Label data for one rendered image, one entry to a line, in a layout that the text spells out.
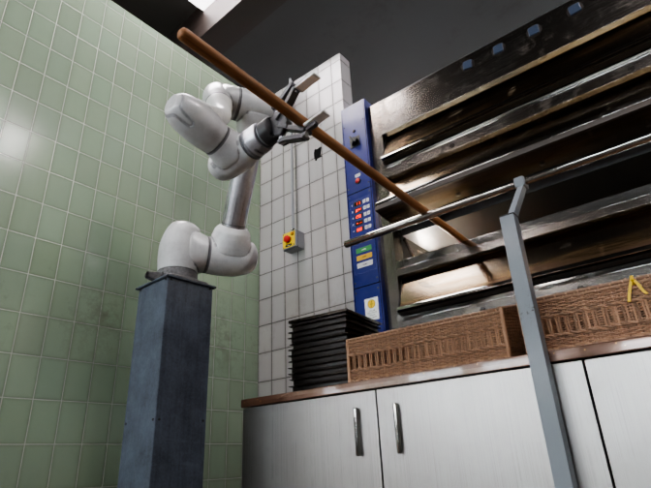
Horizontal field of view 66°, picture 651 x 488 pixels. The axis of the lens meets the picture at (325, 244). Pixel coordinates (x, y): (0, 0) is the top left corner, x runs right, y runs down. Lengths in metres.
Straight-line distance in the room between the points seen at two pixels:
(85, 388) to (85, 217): 0.71
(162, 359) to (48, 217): 0.81
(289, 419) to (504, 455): 0.75
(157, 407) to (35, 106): 1.38
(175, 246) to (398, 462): 1.12
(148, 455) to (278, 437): 0.43
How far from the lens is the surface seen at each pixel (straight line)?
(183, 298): 1.92
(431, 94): 2.61
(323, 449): 1.73
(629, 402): 1.36
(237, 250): 2.05
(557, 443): 1.34
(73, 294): 2.25
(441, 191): 2.19
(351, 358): 1.75
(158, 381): 1.82
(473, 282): 2.11
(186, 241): 2.03
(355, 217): 2.50
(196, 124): 1.43
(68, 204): 2.36
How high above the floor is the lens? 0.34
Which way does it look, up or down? 24 degrees up
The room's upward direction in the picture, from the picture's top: 3 degrees counter-clockwise
